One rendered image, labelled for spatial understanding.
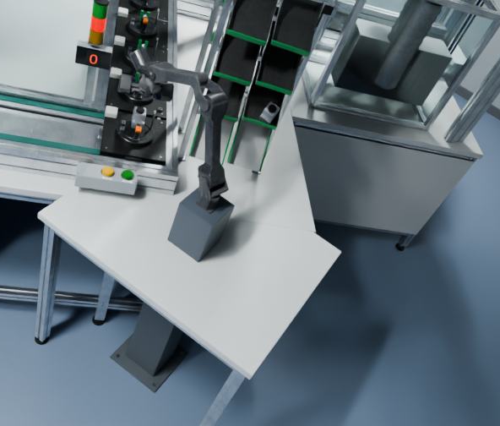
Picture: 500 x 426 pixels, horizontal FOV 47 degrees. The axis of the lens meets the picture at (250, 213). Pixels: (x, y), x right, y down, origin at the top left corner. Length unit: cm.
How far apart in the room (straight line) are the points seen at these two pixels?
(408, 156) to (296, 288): 133
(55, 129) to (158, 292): 76
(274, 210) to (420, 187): 128
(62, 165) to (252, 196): 74
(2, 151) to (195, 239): 72
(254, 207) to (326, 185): 98
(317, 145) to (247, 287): 117
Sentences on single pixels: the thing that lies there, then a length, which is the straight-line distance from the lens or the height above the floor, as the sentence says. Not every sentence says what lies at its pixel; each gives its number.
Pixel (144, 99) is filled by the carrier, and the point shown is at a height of 99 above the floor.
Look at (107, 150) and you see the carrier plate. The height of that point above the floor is 97.
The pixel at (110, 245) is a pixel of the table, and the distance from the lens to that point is 202.
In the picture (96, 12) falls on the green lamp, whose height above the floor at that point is 138.
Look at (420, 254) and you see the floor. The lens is 390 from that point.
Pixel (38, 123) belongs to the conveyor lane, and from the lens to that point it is 232.
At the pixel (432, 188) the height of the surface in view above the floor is 56.
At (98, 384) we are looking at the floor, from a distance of 271.
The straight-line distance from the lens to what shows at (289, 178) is 249.
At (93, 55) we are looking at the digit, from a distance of 218.
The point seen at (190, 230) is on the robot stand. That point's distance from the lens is 197.
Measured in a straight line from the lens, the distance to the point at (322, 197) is 328.
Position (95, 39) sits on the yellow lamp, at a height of 128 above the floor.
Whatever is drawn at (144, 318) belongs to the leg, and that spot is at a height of 37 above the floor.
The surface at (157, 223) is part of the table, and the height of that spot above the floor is 86.
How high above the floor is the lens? 244
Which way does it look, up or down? 44 degrees down
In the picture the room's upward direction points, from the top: 25 degrees clockwise
